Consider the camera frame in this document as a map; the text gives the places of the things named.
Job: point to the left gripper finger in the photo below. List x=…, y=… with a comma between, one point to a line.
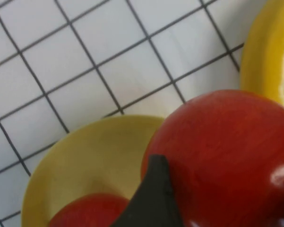
x=156, y=203

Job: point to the red apple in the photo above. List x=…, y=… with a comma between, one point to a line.
x=226, y=153
x=89, y=210

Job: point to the strongly curved yellow banana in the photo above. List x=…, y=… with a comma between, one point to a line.
x=267, y=52

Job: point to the yellow round plate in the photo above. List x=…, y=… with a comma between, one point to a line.
x=85, y=165

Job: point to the white black-grid tablecloth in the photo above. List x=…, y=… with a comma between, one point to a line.
x=85, y=59

